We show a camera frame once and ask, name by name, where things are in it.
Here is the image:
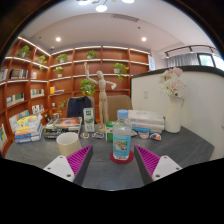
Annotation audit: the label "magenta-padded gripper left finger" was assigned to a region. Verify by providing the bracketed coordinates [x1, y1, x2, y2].
[43, 144, 94, 186]

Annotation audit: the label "black ceiling track rail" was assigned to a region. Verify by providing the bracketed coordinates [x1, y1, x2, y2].
[164, 44, 218, 58]

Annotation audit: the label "white partition with dark top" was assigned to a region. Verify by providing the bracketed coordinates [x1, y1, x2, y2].
[130, 65, 224, 134]

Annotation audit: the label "wooden jointed mannequin figure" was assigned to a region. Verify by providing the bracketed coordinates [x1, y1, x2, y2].
[83, 61, 118, 134]

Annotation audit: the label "clear blue-capped water bottle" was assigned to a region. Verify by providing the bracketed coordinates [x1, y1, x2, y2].
[112, 109, 133, 161]

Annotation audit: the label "stack of white packs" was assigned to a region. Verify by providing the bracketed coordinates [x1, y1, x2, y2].
[126, 109, 166, 134]

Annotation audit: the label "recessed ceiling spotlights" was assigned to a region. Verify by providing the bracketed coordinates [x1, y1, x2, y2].
[55, 36, 148, 43]

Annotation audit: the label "cream ribbed mug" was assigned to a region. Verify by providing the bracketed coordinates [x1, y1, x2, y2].
[55, 132, 83, 157]

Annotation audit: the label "branched ceiling lamp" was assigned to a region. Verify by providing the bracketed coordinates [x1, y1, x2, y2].
[76, 0, 136, 13]

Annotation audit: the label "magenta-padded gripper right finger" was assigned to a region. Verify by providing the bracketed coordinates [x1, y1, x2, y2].
[133, 145, 183, 186]

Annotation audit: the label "green and white carton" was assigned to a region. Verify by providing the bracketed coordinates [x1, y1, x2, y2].
[82, 107, 96, 133]

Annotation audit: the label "green box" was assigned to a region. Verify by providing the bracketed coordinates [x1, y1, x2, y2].
[105, 120, 118, 142]

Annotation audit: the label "white vase with flowers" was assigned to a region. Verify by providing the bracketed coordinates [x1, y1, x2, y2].
[158, 67, 187, 134]

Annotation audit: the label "grey curtain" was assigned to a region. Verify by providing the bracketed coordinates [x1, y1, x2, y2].
[166, 53, 200, 69]

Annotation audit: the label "ceiling air vent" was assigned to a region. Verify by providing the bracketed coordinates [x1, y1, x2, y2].
[111, 13, 139, 23]

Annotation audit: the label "window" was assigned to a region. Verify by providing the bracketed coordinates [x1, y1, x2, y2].
[198, 53, 224, 72]

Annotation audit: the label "stack of colourful books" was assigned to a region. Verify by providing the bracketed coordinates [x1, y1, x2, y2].
[13, 113, 44, 144]

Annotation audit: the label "chair with dark jacket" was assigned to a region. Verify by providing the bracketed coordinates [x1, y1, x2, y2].
[65, 95, 96, 120]

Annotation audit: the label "stack of dark books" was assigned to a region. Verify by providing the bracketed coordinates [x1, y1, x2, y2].
[43, 116, 83, 139]

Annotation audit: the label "wooden shelf unit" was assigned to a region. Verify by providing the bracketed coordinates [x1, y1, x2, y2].
[0, 35, 153, 159]

